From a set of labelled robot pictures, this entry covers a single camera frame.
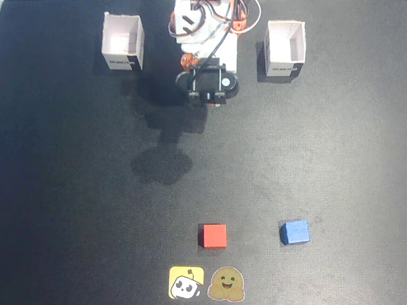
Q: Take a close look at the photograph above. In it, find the hugging face emoji sticker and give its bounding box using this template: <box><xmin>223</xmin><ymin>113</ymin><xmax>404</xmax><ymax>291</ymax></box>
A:
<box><xmin>207</xmin><ymin>266</ymin><xmax>245</xmax><ymax>302</ymax></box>

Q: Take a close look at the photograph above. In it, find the yellow robot sticker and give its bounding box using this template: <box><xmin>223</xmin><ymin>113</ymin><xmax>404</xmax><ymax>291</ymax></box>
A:
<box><xmin>169</xmin><ymin>266</ymin><xmax>205</xmax><ymax>300</ymax></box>

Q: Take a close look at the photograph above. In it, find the red cube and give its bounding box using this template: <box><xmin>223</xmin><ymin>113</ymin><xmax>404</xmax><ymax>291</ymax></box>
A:
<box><xmin>198</xmin><ymin>224</ymin><xmax>228</xmax><ymax>249</ymax></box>

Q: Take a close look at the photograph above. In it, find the white cardboard box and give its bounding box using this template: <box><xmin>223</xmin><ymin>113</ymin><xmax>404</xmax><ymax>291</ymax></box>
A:
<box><xmin>101</xmin><ymin>11</ymin><xmax>146</xmax><ymax>71</ymax></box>
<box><xmin>264</xmin><ymin>20</ymin><xmax>307</xmax><ymax>78</ymax></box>

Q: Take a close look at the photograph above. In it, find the black felt mat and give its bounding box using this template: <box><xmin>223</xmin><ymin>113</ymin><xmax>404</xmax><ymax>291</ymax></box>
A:
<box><xmin>0</xmin><ymin>0</ymin><xmax>407</xmax><ymax>305</ymax></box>

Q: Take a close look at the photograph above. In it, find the white servo cable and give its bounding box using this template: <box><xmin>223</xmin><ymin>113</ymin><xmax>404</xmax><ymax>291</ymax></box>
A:
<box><xmin>235</xmin><ymin>0</ymin><xmax>262</xmax><ymax>33</ymax></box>

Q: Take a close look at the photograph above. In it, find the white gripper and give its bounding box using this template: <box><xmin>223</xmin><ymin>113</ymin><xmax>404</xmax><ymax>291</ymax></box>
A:
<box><xmin>180</xmin><ymin>32</ymin><xmax>239</xmax><ymax>72</ymax></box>

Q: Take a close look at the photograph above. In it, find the blue cube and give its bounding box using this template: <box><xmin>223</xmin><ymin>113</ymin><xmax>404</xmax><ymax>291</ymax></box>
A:
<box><xmin>279</xmin><ymin>220</ymin><xmax>311</xmax><ymax>246</ymax></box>

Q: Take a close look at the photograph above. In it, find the orange robot base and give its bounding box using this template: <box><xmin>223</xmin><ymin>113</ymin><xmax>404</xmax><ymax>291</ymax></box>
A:
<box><xmin>231</xmin><ymin>18</ymin><xmax>248</xmax><ymax>33</ymax></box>

